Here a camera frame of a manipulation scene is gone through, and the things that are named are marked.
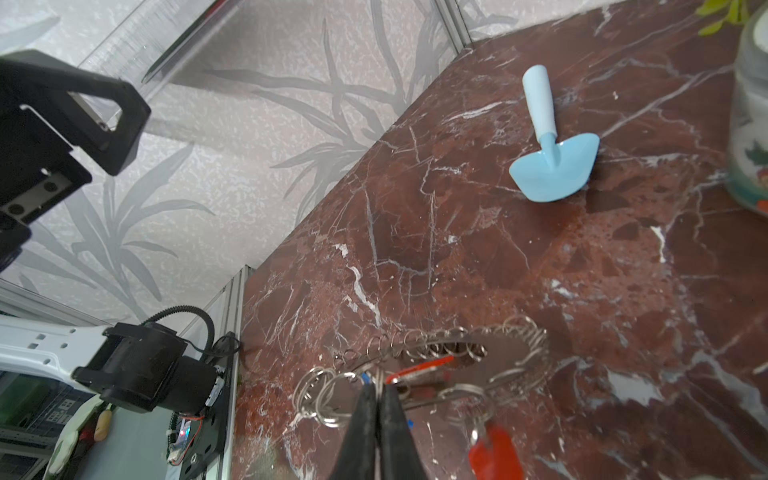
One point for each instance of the light blue garden trowel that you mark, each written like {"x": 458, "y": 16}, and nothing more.
{"x": 559, "y": 168}

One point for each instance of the potted plant orange flowers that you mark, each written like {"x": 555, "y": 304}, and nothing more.
{"x": 731, "y": 12}

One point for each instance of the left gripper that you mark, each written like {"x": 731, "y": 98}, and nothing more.
{"x": 37, "y": 169}

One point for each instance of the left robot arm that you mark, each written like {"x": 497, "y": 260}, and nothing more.
{"x": 136, "y": 367}

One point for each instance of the green circuit board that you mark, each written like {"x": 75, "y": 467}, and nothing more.
{"x": 178, "y": 438}

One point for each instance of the red key tag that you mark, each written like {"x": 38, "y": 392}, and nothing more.
{"x": 493, "y": 455}
{"x": 431, "y": 371}

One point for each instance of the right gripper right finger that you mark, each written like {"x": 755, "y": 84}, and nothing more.
{"x": 399, "y": 458}

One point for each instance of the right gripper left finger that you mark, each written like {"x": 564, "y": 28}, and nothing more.
{"x": 356, "y": 458}

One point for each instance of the white green glove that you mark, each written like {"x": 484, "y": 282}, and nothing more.
{"x": 69, "y": 436}

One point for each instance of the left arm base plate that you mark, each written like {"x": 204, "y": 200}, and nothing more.
{"x": 211, "y": 441}

